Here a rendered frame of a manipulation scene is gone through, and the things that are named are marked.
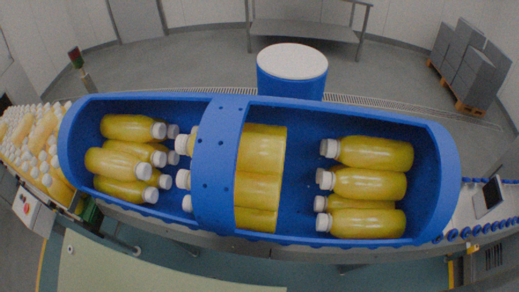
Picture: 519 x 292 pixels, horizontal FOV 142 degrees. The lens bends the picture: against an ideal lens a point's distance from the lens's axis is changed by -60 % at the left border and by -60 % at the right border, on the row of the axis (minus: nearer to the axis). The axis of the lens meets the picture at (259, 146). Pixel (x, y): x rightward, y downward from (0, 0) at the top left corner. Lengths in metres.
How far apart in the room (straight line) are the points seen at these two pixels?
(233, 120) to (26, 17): 5.17
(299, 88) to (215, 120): 0.50
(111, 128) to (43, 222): 0.41
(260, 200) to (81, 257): 0.29
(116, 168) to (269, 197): 0.33
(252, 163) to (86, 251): 0.28
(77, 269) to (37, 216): 0.51
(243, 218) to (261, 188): 0.08
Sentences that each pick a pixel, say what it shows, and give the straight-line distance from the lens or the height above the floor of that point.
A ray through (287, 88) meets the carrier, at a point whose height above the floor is 0.99.
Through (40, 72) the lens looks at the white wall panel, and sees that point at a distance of 5.29.
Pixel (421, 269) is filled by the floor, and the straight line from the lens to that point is 1.88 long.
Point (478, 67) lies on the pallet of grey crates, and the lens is 3.36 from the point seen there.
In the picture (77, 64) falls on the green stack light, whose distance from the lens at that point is 1.13.
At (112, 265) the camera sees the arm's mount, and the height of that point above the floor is 1.27.
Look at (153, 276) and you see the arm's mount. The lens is 0.23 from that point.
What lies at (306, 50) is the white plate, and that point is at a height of 1.04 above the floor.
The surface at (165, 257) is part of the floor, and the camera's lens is 1.64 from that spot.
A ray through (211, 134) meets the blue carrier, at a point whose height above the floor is 1.23.
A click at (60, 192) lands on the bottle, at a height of 1.04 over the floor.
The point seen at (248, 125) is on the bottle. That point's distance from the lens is 0.44.
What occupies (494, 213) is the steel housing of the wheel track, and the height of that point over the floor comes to 0.93.
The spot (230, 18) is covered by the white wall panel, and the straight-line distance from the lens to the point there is 3.89.
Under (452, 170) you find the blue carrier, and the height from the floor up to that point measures 1.22.
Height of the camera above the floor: 1.47
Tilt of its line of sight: 52 degrees down
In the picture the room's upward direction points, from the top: 3 degrees counter-clockwise
